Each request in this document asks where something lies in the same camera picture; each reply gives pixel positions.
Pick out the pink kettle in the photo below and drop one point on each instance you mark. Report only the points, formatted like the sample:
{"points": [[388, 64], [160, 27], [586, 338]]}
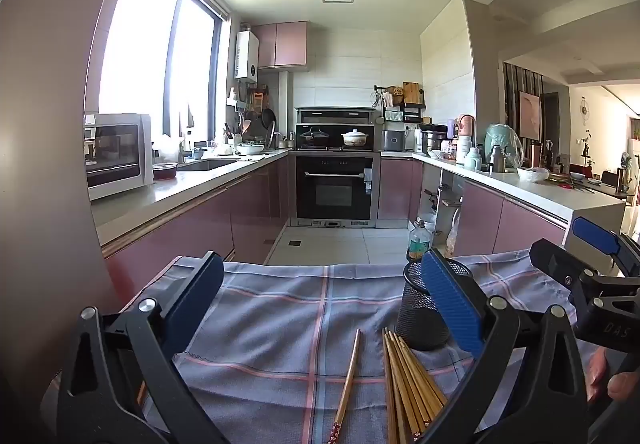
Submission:
{"points": [[466, 124]]}

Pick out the steel thermos flask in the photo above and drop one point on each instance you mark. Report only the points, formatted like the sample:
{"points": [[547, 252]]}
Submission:
{"points": [[497, 161]]}

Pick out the white ceramic casserole pot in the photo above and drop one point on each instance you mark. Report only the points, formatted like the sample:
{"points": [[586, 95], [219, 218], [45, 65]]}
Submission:
{"points": [[356, 138]]}

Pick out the white wall water heater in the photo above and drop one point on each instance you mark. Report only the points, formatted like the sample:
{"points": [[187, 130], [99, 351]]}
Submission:
{"points": [[246, 54]]}

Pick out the steel kitchen sink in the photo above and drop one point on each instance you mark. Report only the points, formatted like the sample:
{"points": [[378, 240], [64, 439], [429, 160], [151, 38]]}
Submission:
{"points": [[207, 165]]}

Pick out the black mesh pen holder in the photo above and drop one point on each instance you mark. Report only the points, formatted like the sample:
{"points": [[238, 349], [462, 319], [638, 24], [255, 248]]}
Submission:
{"points": [[420, 319]]}

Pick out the person's right hand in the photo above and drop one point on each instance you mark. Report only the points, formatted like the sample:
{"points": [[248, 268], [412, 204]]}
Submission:
{"points": [[625, 386]]}

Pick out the black pot with glass lid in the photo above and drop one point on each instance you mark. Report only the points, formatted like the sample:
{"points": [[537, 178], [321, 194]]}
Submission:
{"points": [[314, 137]]}

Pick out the green plastic bottle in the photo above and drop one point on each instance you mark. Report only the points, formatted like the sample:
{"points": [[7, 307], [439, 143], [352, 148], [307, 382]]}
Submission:
{"points": [[419, 244]]}

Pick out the framed wall painting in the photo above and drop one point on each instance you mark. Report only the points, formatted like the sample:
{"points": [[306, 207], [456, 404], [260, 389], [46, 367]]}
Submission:
{"points": [[529, 116]]}

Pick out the black range hood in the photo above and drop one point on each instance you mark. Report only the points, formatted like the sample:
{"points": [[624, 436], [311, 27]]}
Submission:
{"points": [[335, 115]]}

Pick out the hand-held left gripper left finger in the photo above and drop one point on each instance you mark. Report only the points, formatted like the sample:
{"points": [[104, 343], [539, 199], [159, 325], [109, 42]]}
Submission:
{"points": [[195, 299]]}

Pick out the dark red bowl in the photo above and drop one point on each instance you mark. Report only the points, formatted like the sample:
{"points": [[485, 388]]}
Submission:
{"points": [[165, 172]]}

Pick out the wooden cutting board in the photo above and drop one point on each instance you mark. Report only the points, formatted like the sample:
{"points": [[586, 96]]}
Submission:
{"points": [[411, 93]]}

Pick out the black built-in oven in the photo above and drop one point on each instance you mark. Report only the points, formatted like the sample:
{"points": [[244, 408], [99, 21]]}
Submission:
{"points": [[335, 189]]}

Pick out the white bowl of vegetables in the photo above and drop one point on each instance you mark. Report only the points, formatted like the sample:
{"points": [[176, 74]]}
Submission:
{"points": [[250, 149]]}

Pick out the pink wall cabinet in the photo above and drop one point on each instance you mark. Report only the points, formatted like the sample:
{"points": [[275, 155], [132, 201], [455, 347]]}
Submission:
{"points": [[282, 44]]}

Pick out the black hanging frying pan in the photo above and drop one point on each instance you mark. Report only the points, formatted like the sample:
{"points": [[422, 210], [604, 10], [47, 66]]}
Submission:
{"points": [[268, 119]]}

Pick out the round wall clock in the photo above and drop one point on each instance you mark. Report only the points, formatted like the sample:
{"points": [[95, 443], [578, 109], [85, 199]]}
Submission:
{"points": [[585, 108]]}

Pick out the silver countertop appliance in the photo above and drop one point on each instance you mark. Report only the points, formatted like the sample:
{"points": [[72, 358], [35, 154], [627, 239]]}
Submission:
{"points": [[393, 141]]}

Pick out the kitchen window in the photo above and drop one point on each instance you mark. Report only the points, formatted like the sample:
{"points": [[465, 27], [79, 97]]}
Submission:
{"points": [[150, 48]]}

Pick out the steel steamer pot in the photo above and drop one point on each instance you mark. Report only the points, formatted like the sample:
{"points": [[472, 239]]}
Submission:
{"points": [[432, 139]]}

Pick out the bundle of wooden chopsticks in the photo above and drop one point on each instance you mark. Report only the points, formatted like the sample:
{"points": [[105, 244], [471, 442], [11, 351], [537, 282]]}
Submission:
{"points": [[405, 389]]}

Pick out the black wall rack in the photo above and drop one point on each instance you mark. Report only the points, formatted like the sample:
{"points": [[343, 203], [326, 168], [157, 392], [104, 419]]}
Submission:
{"points": [[400, 113]]}

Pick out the white microwave oven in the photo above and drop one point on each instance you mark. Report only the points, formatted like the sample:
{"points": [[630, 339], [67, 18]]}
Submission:
{"points": [[120, 153]]}

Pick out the green fan in plastic cover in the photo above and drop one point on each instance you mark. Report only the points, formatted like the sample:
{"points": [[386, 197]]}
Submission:
{"points": [[502, 143]]}

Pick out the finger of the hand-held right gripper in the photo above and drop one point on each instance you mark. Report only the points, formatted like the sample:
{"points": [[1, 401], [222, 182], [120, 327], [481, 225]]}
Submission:
{"points": [[595, 234], [555, 264]]}

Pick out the grey plaid tablecloth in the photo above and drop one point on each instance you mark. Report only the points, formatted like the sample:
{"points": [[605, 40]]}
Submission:
{"points": [[275, 324]]}

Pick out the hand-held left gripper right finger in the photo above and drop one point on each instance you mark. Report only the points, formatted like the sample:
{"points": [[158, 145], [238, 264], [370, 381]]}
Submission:
{"points": [[450, 304]]}

